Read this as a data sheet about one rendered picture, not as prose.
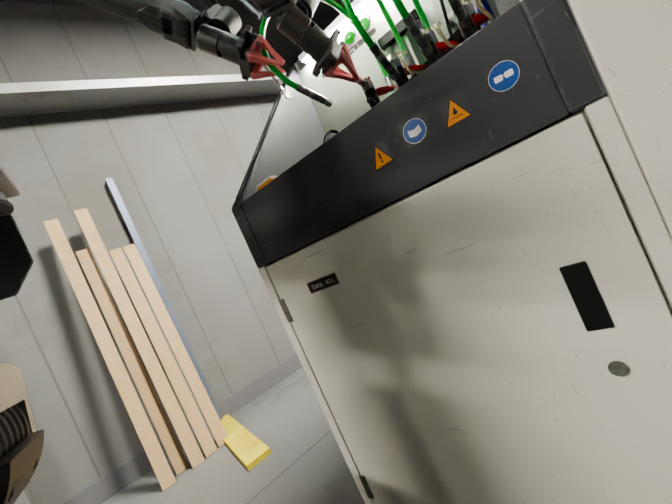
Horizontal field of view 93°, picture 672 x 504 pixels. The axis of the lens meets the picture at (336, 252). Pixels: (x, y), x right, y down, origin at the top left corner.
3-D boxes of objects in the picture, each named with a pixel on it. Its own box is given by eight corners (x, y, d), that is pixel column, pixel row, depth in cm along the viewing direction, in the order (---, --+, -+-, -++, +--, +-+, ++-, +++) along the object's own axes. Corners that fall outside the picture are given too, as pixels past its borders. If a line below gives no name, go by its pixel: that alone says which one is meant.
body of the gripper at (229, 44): (259, 63, 82) (232, 53, 82) (254, 26, 72) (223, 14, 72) (249, 82, 80) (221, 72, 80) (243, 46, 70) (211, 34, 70)
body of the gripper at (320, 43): (343, 32, 72) (317, 7, 69) (334, 60, 68) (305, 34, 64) (326, 53, 77) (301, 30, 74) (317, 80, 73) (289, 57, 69)
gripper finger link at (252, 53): (289, 69, 81) (254, 56, 81) (289, 44, 74) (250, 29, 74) (279, 89, 79) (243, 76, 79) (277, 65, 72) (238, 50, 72)
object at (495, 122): (267, 264, 77) (239, 203, 77) (279, 259, 80) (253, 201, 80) (570, 114, 41) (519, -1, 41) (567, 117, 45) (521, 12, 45)
